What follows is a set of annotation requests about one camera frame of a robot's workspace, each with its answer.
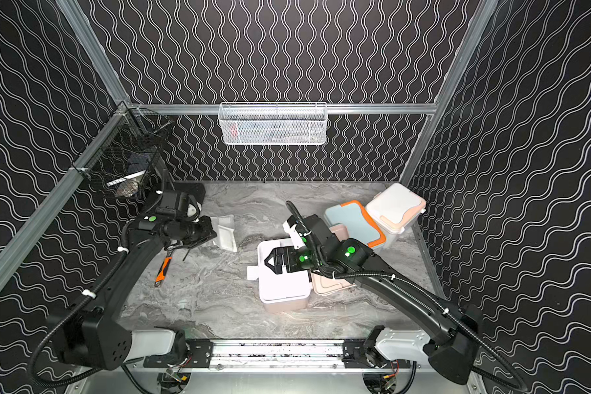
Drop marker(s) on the white wire wall basket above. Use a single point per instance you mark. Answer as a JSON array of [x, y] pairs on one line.
[[274, 123]]

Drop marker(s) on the white gauze packet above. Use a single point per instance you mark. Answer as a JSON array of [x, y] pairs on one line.
[[224, 227]]

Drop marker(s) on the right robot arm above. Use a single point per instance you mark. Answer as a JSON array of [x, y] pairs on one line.
[[455, 348]]

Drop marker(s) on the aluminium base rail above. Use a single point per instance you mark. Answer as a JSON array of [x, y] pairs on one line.
[[163, 351]]

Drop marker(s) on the blue orange first aid box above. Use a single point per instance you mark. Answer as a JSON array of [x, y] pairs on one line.
[[358, 223]]

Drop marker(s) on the black yellow screwdriver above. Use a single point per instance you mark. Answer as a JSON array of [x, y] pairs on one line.
[[187, 253]]

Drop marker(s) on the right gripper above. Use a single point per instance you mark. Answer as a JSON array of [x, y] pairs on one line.
[[289, 253]]

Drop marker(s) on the black wire wall basket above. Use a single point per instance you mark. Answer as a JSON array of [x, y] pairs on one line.
[[130, 162]]

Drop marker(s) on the black plastic tool case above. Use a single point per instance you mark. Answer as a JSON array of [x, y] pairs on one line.
[[171, 202]]

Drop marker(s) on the white pink first aid box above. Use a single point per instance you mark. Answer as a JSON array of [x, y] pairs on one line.
[[395, 209]]

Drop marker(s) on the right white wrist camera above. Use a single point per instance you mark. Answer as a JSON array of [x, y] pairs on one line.
[[294, 235]]

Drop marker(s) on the orange handled adjustable wrench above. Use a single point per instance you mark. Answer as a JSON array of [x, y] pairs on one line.
[[163, 270]]

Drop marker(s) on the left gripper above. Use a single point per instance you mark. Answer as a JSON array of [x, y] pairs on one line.
[[204, 236]]

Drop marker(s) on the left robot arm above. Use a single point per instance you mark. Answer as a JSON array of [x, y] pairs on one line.
[[87, 333]]

